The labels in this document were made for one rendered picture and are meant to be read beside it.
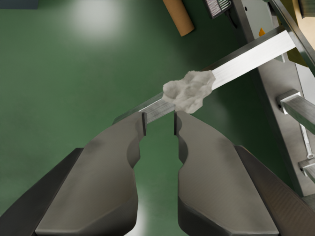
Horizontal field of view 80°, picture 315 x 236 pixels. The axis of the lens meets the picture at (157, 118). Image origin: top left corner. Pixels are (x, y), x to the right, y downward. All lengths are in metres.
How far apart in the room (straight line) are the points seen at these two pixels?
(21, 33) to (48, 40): 0.15
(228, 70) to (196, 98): 0.06
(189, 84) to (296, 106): 0.29
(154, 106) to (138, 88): 0.92
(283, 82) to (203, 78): 0.29
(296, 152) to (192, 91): 0.47
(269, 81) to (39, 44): 1.20
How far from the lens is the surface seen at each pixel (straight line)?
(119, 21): 1.18
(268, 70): 0.53
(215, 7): 0.46
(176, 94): 0.29
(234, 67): 0.32
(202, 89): 0.30
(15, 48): 1.46
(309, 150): 0.71
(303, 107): 0.52
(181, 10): 1.08
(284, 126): 0.62
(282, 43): 0.34
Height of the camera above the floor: 1.15
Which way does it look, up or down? 61 degrees down
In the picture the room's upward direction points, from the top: 177 degrees counter-clockwise
